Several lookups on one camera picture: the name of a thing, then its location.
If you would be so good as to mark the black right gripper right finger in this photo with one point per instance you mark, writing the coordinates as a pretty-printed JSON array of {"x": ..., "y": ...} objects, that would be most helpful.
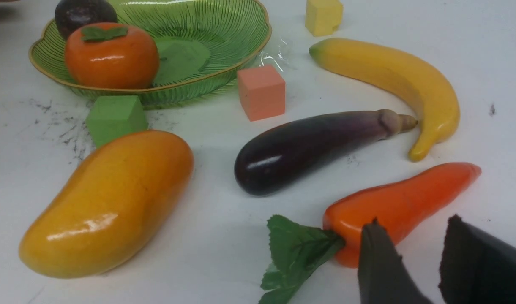
[{"x": 476, "y": 267}]

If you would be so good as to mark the dark purple eggplant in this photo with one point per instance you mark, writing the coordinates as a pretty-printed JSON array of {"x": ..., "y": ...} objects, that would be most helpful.
[{"x": 279, "y": 156}]

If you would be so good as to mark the green foam cube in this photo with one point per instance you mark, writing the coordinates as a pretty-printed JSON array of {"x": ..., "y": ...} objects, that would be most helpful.
[{"x": 114, "y": 116}]

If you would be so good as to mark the orange foam cube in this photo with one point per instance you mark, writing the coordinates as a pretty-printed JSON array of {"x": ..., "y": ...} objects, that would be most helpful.
[{"x": 262, "y": 92}]

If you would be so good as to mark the green glass plate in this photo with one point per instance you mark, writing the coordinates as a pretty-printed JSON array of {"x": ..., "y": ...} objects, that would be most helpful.
[{"x": 202, "y": 44}]

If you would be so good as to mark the yellow orange mango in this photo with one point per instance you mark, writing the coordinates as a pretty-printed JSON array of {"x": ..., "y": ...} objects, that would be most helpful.
[{"x": 111, "y": 206}]

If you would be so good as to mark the purple mangosteen with green calyx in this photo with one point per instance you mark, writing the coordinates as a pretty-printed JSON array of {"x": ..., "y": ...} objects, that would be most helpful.
[{"x": 70, "y": 15}]

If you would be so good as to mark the orange carrot with green leaves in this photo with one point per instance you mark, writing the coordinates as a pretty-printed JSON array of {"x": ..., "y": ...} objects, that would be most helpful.
[{"x": 298, "y": 250}]

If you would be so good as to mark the yellow banana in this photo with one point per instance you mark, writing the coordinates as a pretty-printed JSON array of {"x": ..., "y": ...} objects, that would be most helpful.
[{"x": 419, "y": 84}]

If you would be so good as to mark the yellow foam cube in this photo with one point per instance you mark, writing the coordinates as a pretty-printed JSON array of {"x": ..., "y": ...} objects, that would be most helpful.
[{"x": 323, "y": 17}]

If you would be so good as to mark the orange persimmon with green leaf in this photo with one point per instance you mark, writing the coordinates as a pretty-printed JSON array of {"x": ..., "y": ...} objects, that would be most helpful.
[{"x": 111, "y": 55}]

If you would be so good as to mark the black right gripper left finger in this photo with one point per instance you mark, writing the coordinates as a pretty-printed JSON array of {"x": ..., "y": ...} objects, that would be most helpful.
[{"x": 382, "y": 276}]

